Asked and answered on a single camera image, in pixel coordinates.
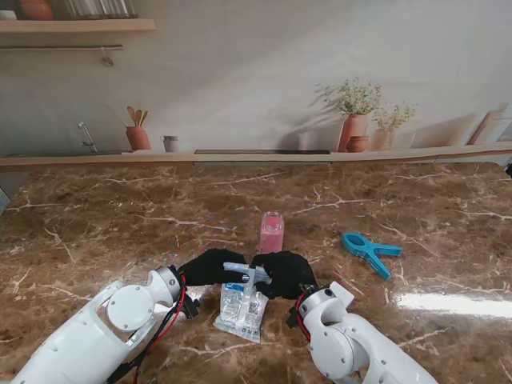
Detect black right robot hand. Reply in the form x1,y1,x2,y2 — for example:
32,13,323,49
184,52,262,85
250,250,320,301

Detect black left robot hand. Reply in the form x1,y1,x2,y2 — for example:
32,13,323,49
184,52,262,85
178,247,249,287

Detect clear bottle with pink seasoning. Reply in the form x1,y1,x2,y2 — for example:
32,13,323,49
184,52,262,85
259,211,286,255

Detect white and blue salt bag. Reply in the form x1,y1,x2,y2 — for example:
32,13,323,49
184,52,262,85
213,262,271,344

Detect blue plastic bag clip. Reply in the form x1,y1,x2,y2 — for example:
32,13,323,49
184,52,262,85
342,232,403,281

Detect grey mug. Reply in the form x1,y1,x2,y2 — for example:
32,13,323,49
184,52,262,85
160,134,180,154

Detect terracotta utensil pot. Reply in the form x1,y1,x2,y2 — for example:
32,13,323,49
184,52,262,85
126,106,153,151

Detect small terracotta pot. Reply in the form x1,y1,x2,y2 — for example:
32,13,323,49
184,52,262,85
346,134,371,154

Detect tall terracotta flower vase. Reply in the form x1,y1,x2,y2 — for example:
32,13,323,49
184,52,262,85
314,78,383,153

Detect wooden counter ledge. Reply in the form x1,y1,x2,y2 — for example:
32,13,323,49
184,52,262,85
0,142,512,174

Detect chrome faucet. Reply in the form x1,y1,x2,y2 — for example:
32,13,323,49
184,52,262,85
77,122,99,154

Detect wooden cutting boards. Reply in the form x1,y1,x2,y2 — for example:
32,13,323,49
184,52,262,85
466,102,512,146

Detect row of glass jars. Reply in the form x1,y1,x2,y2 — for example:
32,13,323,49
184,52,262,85
62,0,139,20

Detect terracotta jar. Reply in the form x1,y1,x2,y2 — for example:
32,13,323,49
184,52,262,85
19,0,54,21

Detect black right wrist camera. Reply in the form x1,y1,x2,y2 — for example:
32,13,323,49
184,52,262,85
286,306,305,330

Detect red black right arm cables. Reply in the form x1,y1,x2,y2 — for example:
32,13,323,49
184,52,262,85
294,295,313,345

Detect red black arm cables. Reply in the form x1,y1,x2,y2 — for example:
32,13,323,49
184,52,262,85
294,295,313,345
107,274,191,384

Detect red black left arm cables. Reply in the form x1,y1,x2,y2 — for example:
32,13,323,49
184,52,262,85
107,274,191,384

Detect metal hanging rail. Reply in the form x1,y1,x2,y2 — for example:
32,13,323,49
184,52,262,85
0,43,124,67

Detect wooden wall shelf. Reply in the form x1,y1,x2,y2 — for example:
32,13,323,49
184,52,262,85
0,18,156,34

